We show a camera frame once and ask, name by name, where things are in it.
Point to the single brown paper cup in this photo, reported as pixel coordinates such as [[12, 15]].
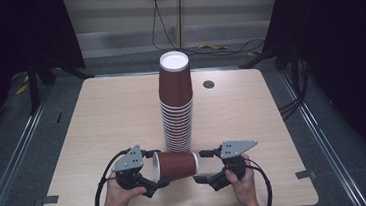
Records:
[[176, 164]]

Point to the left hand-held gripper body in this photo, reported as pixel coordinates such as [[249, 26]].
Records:
[[130, 164]]

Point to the person's right hand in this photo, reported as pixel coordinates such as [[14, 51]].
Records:
[[243, 186]]

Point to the black curtain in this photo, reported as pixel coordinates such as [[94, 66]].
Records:
[[342, 35]]

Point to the yellow floor tape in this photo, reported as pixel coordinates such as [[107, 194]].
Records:
[[22, 87], [212, 47]]

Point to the person's left hand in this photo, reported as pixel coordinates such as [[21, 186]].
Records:
[[120, 197]]

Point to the stack of brown paper cups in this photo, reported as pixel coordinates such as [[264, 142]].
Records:
[[176, 97]]

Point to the black metal stand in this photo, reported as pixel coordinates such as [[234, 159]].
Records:
[[35, 82], [267, 55]]

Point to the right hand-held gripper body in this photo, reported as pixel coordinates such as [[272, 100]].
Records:
[[235, 150]]

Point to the grey tape strip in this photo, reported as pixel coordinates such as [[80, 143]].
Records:
[[47, 200], [306, 174]]

